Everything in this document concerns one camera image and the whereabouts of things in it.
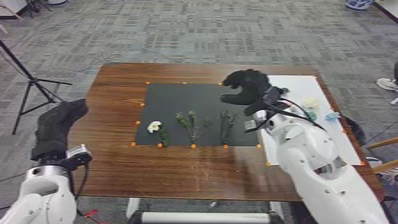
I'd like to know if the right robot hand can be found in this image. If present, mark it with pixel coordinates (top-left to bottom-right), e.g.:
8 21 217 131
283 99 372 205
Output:
219 68 276 115

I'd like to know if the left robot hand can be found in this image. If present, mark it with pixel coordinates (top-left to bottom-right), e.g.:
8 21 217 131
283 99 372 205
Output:
31 98 91 162

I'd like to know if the white sheet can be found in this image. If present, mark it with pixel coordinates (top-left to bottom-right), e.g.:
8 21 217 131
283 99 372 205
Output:
260 75 365 167

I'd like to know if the cream flower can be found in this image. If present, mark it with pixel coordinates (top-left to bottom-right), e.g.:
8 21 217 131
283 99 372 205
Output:
303 97 322 109

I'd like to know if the green sprig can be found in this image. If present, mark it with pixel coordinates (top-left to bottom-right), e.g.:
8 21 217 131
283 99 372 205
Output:
175 110 205 145
219 109 240 140

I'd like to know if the dark mat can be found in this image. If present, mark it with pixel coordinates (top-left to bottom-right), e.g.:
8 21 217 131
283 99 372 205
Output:
134 83 263 147

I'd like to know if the teal flower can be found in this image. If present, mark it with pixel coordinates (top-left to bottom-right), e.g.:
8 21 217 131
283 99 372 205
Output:
304 109 320 122

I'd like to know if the black tripod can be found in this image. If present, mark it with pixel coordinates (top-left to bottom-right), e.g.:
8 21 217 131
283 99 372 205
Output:
0 39 75 136

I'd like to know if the white flower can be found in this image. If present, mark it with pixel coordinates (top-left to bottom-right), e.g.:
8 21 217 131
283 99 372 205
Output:
146 120 173 148

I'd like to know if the person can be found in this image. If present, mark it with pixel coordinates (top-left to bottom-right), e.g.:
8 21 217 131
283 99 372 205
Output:
375 61 398 93

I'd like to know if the wooden chair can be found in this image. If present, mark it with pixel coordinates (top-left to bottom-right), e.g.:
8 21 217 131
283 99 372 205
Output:
365 135 398 175

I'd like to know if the blue white vase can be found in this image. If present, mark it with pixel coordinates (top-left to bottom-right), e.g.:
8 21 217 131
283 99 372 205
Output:
345 0 377 11

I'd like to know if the pale grey bar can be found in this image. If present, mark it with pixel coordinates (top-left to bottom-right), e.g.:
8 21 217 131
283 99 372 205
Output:
139 211 272 224

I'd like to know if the black cable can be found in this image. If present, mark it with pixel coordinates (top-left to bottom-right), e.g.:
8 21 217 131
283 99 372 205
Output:
272 97 329 132

